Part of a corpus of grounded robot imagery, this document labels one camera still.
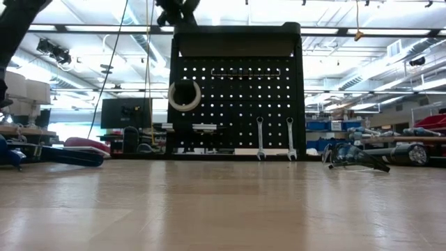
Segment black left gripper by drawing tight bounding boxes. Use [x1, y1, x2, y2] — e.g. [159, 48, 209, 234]
[155, 0, 201, 27]

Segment white tape roll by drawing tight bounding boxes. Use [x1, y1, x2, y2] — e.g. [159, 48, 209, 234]
[167, 79, 202, 112]

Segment silver combination wrench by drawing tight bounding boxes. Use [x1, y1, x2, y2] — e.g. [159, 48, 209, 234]
[256, 116, 268, 162]
[285, 116, 298, 162]

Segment black safety glasses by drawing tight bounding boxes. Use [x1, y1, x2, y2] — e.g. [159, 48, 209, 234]
[321, 142, 391, 174]

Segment black pegboard tool cart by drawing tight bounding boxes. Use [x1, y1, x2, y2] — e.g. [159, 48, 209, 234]
[166, 21, 307, 160]

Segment black pegboard hook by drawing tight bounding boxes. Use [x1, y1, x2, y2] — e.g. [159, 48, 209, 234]
[174, 79, 197, 105]

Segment black computer monitor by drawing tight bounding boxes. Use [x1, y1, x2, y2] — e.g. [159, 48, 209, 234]
[100, 98, 153, 130]

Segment black office chair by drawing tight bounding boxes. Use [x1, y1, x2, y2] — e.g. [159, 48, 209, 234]
[121, 126, 141, 155]

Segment red hand tool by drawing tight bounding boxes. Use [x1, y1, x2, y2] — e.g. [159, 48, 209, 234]
[63, 137, 112, 156]

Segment blue caulking gun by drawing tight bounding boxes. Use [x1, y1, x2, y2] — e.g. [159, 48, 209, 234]
[0, 134, 105, 172]

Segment grey teal power tool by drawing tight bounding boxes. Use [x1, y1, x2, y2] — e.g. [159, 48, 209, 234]
[402, 127, 436, 137]

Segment black flashlight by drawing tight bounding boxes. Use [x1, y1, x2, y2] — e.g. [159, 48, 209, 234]
[364, 143, 430, 167]

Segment wooden workbench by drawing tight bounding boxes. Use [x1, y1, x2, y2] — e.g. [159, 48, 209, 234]
[362, 136, 446, 145]

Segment red storage bin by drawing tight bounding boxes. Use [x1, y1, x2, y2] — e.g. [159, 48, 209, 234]
[414, 114, 446, 130]

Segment silver wire tool rail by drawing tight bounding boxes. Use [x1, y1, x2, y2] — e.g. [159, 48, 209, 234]
[210, 68, 282, 78]

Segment hanging black cable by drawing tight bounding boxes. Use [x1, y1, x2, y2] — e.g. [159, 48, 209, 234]
[86, 0, 130, 140]

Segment black pegboard bracket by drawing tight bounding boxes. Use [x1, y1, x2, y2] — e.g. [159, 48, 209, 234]
[173, 120, 194, 136]

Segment black hanging camera rig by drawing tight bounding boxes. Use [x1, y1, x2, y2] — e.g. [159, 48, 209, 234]
[36, 38, 72, 66]

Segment black aluminium table frame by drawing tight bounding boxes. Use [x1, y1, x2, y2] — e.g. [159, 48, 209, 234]
[104, 151, 356, 162]

